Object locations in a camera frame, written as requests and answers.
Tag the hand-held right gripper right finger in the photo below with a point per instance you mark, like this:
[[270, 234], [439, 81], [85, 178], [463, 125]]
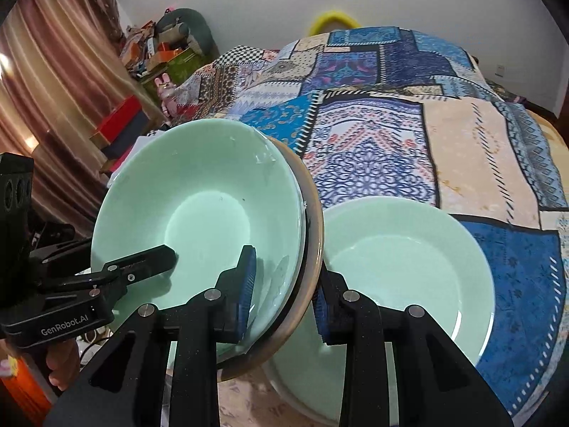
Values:
[[322, 316]]

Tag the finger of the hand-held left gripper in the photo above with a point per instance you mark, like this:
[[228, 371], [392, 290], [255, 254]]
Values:
[[58, 235], [146, 260]]

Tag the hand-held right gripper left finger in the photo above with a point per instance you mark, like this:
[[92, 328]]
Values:
[[246, 293]]

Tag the pale green bowl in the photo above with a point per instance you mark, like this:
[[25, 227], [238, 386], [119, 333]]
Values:
[[200, 195]]

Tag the pink bowl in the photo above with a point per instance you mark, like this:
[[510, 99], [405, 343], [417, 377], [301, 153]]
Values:
[[314, 231]]

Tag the pale green plate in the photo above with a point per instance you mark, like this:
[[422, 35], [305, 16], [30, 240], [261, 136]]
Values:
[[400, 267]]

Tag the person's left hand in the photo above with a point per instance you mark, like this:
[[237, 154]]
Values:
[[64, 364]]

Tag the orange bag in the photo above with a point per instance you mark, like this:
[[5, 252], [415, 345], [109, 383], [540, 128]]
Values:
[[22, 391]]

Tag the dark blue box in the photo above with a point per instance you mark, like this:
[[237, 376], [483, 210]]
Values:
[[133, 135]]

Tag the red box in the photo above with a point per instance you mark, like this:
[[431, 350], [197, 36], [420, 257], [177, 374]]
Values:
[[118, 120]]

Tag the brown striped curtain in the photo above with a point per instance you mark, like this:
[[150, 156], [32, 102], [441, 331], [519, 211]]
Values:
[[58, 75]]

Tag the pink bunny toy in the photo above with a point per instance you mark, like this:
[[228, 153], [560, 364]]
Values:
[[165, 93]]

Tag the blue patchwork blanket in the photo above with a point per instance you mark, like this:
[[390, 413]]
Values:
[[378, 142]]

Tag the green storage box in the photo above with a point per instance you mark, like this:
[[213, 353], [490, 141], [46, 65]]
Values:
[[178, 64]]

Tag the pile of cardboard clutter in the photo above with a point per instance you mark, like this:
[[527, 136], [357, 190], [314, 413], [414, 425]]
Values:
[[142, 44]]

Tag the white wall socket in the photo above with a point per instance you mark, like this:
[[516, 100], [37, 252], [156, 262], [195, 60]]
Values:
[[500, 70]]

